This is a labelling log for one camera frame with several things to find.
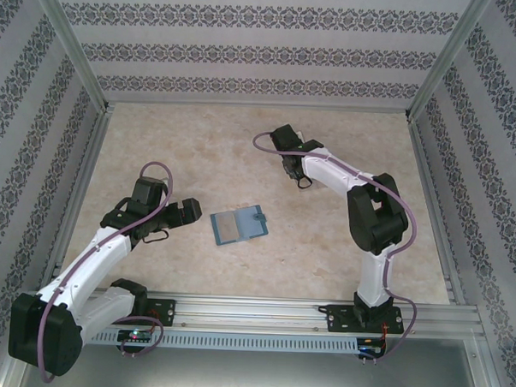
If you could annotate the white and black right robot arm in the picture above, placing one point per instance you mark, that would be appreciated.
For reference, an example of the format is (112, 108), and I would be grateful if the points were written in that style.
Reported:
(331, 173)

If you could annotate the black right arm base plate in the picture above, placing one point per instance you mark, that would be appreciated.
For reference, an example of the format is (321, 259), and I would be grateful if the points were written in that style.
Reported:
(338, 319)

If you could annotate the aluminium side rail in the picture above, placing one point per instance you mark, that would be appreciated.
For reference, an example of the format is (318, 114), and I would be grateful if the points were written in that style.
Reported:
(432, 201)
(80, 186)

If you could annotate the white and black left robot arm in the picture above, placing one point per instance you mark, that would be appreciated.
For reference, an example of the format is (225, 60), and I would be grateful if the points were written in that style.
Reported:
(97, 255)

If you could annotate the aluminium rear rail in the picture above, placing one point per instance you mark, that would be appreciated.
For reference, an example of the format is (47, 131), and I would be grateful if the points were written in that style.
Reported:
(262, 104)

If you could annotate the grey metal sheet panel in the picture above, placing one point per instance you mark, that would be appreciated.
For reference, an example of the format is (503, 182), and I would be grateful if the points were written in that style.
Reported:
(250, 377)

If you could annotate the aluminium frame post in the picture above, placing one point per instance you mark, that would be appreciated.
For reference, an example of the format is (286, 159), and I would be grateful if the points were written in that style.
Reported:
(72, 44)
(450, 60)

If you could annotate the blue card holder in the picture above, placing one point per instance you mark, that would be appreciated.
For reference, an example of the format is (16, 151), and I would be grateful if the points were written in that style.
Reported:
(250, 225)

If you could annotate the aluminium mounting rail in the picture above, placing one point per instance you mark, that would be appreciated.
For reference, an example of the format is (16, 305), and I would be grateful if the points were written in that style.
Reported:
(252, 315)

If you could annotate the small circuit board, green light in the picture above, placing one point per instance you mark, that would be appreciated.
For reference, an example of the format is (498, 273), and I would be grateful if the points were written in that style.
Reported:
(136, 335)

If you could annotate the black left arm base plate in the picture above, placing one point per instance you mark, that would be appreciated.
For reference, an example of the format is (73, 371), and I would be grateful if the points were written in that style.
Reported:
(167, 311)

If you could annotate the small circuit board, blue light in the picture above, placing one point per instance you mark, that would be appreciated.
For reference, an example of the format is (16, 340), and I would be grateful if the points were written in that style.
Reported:
(369, 348)

